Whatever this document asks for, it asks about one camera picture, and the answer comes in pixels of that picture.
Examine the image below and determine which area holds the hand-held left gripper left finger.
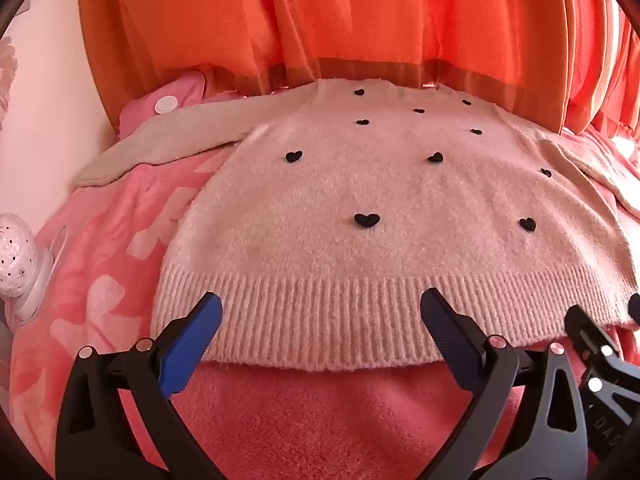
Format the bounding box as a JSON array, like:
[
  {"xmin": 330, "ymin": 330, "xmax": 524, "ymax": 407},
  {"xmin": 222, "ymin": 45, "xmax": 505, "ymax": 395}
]
[{"xmin": 55, "ymin": 291, "xmax": 227, "ymax": 480}]

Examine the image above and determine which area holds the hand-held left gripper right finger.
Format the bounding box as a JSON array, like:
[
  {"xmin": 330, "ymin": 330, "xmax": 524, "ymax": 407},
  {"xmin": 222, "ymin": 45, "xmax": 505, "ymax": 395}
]
[{"xmin": 420, "ymin": 287, "xmax": 589, "ymax": 480}]

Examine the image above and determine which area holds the pink sweater with black hearts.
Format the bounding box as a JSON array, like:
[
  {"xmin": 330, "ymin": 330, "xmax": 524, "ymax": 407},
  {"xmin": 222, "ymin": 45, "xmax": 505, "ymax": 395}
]
[{"xmin": 75, "ymin": 77, "xmax": 640, "ymax": 373}]

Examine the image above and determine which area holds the pink floral fleece blanket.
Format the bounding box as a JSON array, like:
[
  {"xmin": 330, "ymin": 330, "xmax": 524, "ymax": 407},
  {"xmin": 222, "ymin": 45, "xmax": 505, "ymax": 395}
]
[{"xmin": 9, "ymin": 110, "xmax": 640, "ymax": 480}]

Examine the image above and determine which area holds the white dotted round toy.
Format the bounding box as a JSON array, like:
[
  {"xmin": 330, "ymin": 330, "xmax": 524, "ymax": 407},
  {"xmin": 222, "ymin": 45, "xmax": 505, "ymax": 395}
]
[{"xmin": 0, "ymin": 212, "xmax": 57, "ymax": 322}]

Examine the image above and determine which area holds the pink pillow with white button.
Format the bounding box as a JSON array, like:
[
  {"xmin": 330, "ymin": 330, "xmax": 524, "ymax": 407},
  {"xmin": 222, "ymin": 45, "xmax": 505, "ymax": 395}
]
[{"xmin": 117, "ymin": 70, "xmax": 251, "ymax": 137}]

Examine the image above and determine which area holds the orange wooden headboard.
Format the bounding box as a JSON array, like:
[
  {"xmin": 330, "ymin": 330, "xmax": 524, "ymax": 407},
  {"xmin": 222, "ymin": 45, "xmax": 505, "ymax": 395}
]
[{"xmin": 77, "ymin": 0, "xmax": 123, "ymax": 133}]

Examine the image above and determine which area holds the white fluffy cushion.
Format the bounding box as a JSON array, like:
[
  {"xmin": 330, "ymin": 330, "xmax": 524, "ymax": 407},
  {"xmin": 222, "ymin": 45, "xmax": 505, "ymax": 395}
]
[{"xmin": 0, "ymin": 39, "xmax": 20, "ymax": 128}]

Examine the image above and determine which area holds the orange curtain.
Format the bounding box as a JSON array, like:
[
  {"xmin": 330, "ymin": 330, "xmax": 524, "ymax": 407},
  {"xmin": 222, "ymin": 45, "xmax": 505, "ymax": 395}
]
[{"xmin": 115, "ymin": 0, "xmax": 640, "ymax": 136}]

